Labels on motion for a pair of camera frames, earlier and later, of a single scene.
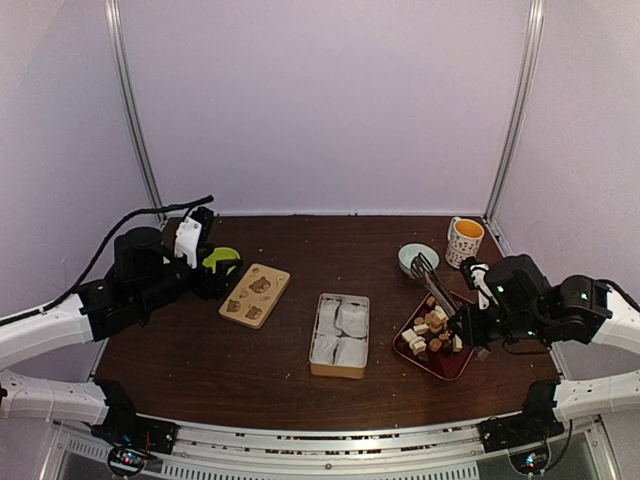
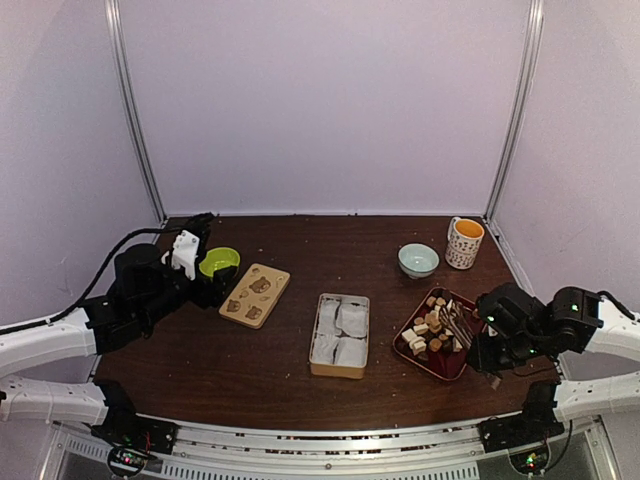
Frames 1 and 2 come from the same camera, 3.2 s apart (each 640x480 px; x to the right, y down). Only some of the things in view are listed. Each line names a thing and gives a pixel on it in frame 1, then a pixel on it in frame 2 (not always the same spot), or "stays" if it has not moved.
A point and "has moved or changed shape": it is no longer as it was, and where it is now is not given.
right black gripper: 467,319 to 484,360
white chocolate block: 409,335 stays
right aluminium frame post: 520,109 stays
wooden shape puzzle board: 254,295 stays
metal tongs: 419,266 has moved or changed shape
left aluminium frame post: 115,28 stays
